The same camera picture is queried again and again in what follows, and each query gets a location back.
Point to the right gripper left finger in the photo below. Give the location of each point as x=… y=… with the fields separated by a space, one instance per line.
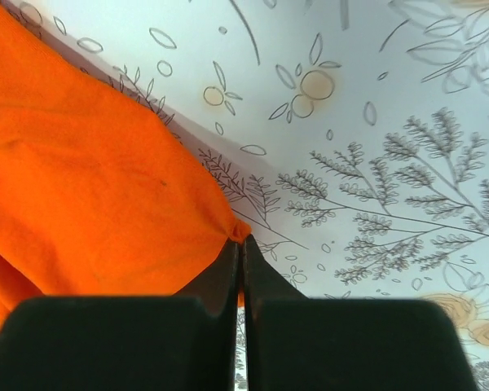
x=186 y=341

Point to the orange t shirt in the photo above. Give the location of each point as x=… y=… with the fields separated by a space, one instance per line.
x=97 y=197

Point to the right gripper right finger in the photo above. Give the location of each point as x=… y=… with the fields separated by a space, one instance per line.
x=298 y=343

